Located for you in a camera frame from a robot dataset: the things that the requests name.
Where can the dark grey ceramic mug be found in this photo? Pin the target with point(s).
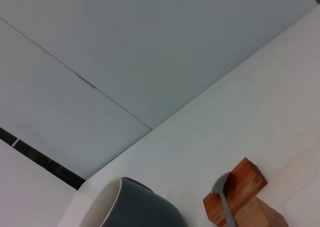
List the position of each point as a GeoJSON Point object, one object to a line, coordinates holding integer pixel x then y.
{"type": "Point", "coordinates": [150, 209]}

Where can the reddish brown flat wooden block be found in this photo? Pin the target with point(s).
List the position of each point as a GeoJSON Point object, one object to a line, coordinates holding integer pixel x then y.
{"type": "Point", "coordinates": [247, 179]}

